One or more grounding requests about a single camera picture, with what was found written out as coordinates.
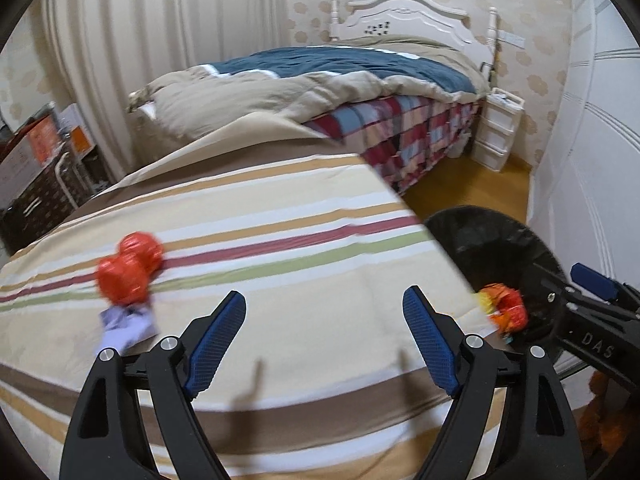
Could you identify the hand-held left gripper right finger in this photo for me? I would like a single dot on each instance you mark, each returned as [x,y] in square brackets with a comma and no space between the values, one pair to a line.
[425,335]

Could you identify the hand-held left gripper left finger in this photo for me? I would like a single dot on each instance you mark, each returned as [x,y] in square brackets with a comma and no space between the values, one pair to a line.
[220,340]

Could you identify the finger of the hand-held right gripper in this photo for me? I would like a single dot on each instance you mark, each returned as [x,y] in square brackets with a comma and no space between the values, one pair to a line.
[557,302]
[592,280]

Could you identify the orange printed wrapper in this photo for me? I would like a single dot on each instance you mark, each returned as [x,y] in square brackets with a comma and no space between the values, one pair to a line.
[510,310]

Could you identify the black trash bin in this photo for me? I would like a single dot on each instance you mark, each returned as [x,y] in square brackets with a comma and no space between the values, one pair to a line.
[480,240]

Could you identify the red-orange plastic bag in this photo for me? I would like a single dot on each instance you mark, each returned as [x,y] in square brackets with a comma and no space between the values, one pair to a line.
[125,275]

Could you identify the yellow foam fruit net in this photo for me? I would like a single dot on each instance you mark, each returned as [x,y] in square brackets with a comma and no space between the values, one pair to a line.
[485,302]

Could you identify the orange fleece clothing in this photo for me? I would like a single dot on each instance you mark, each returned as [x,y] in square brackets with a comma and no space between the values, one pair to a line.
[610,425]

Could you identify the white wardrobe door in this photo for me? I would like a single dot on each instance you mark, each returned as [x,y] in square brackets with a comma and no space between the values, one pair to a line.
[590,160]

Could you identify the striped tablecloth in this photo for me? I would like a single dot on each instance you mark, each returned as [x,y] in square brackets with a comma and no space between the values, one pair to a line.
[300,240]

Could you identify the white plastic drawer unit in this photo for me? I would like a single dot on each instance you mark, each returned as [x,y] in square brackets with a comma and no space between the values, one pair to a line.
[495,130]

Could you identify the plaid bed sheet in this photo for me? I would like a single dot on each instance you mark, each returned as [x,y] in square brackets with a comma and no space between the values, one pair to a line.
[400,135]

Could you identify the orange-labelled cardboard box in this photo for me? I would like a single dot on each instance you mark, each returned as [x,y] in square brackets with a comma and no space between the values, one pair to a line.
[75,130]

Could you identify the beige and blue duvet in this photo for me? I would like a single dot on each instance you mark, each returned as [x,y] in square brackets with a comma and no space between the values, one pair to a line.
[280,85]

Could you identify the white and orange cardboard box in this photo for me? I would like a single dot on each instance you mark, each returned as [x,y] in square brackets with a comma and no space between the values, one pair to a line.
[25,155]

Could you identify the cream curtain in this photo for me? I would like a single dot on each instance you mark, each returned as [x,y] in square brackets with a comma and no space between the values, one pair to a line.
[165,50]

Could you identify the white bed headboard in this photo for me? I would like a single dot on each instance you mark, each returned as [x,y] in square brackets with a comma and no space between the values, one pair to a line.
[410,15]

